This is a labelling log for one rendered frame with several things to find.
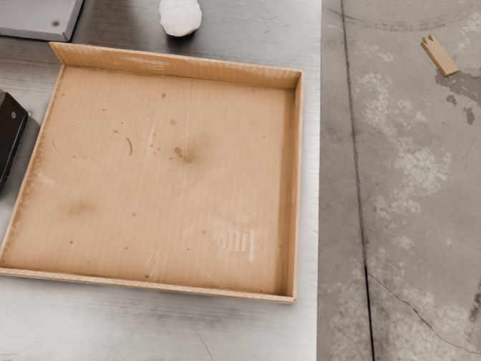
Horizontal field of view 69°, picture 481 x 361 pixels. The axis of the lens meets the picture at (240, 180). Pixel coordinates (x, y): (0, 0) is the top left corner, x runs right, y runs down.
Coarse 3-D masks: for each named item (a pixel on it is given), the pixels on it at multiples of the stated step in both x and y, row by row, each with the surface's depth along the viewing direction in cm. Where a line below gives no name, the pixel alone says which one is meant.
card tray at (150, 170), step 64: (64, 64) 44; (128, 64) 43; (192, 64) 41; (256, 64) 41; (64, 128) 41; (128, 128) 41; (192, 128) 41; (256, 128) 42; (64, 192) 38; (128, 192) 38; (192, 192) 39; (256, 192) 39; (0, 256) 35; (64, 256) 36; (128, 256) 36; (192, 256) 36; (256, 256) 37
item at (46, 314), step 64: (128, 0) 48; (256, 0) 50; (320, 0) 50; (0, 64) 44; (320, 64) 46; (0, 320) 34; (64, 320) 34; (128, 320) 34; (192, 320) 34; (256, 320) 35
